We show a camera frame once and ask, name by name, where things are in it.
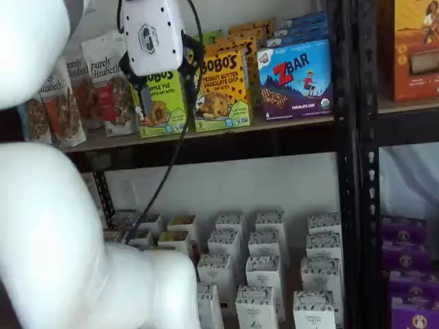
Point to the large orange snack box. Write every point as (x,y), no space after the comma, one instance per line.
(415,51)

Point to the yellow label granola box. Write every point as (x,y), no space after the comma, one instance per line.
(182,224)
(174,241)

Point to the red label granola bag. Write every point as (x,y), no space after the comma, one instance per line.
(109,85)

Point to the green Bobo's apple pie box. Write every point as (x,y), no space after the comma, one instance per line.
(161,103)
(209,37)

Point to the black metal shelving rack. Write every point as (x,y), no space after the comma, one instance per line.
(347,171)
(368,137)

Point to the blue Zbar chocolate chip box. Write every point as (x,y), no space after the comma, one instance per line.
(302,37)
(295,82)
(302,27)
(307,17)

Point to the white purely elizabeth granola bag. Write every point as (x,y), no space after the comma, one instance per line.
(82,92)
(34,120)

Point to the white patterned pantry box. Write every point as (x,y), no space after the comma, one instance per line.
(313,312)
(320,277)
(264,243)
(270,221)
(255,308)
(324,222)
(209,308)
(230,221)
(324,245)
(263,277)
(223,243)
(214,274)

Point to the white plastic sheet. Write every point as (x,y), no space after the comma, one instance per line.
(408,178)

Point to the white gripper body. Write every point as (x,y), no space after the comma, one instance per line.
(151,34)

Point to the orange Bobo's peanut butter box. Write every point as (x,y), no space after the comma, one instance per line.
(236,46)
(223,89)
(247,34)
(254,24)

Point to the orange label granola bag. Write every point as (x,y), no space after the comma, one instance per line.
(63,109)

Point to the purple snack box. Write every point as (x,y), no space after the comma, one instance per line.
(416,315)
(406,257)
(415,286)
(404,229)

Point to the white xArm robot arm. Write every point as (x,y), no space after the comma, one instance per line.
(41,240)

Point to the blue label granola box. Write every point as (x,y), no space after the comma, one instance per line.
(140,238)
(151,222)

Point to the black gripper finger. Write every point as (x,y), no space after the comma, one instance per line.
(192,55)
(144,103)

